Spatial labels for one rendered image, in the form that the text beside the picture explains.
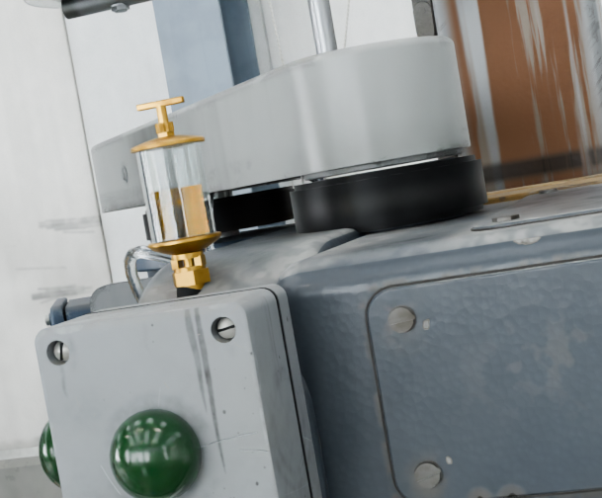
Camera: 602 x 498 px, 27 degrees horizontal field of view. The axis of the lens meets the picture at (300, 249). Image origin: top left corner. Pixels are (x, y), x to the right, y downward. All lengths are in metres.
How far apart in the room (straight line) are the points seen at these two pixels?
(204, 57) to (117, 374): 5.09
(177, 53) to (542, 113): 4.66
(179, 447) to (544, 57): 0.57
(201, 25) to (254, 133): 4.89
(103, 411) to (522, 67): 0.56
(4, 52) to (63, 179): 0.70
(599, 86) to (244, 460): 0.56
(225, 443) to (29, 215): 5.98
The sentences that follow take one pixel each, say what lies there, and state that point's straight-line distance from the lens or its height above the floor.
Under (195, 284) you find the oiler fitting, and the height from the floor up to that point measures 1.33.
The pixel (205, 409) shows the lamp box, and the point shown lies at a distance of 0.40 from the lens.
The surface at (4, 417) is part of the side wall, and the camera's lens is 6.60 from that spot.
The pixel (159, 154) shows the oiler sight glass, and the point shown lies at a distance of 0.47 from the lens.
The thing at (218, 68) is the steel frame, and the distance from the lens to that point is 5.45.
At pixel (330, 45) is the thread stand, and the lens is 0.78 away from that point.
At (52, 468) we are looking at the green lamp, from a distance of 0.43.
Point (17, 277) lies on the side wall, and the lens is 6.43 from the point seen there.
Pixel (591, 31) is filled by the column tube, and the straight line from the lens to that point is 0.91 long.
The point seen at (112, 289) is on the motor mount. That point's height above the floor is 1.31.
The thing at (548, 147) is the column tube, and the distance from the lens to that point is 0.91.
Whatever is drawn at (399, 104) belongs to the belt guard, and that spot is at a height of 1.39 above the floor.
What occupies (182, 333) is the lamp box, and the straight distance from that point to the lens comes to 0.39.
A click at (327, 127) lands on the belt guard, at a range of 0.54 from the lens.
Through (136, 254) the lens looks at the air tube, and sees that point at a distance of 0.56.
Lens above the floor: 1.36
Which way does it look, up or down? 3 degrees down
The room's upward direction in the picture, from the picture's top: 10 degrees counter-clockwise
